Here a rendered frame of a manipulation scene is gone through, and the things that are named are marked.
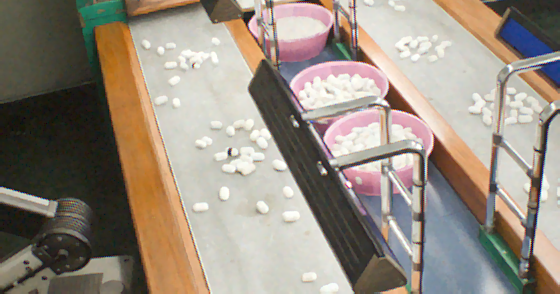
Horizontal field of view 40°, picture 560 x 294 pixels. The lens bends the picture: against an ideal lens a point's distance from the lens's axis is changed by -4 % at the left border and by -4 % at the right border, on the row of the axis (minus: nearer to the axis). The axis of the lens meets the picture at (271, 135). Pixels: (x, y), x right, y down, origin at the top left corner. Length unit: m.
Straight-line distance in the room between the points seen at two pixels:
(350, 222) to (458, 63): 1.20
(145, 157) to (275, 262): 0.50
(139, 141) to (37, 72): 1.76
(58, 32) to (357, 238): 2.68
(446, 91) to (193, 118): 0.68
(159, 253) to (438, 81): 0.95
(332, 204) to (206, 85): 1.12
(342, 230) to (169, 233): 0.62
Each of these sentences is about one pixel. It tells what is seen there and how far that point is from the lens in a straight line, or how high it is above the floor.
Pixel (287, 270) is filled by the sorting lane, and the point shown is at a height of 0.74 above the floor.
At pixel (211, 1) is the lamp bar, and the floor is 1.08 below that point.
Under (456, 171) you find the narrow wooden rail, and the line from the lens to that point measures 1.87.
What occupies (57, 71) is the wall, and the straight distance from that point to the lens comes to 3.74.
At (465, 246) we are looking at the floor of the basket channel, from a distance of 1.76.
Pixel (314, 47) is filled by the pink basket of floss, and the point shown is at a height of 0.71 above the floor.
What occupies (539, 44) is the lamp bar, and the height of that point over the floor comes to 1.09.
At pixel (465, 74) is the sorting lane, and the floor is 0.74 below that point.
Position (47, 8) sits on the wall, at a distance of 3.61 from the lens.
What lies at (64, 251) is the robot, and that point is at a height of 0.74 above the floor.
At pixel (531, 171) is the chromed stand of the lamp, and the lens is 1.48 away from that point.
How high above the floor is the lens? 1.86
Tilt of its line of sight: 34 degrees down
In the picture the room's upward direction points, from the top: 7 degrees counter-clockwise
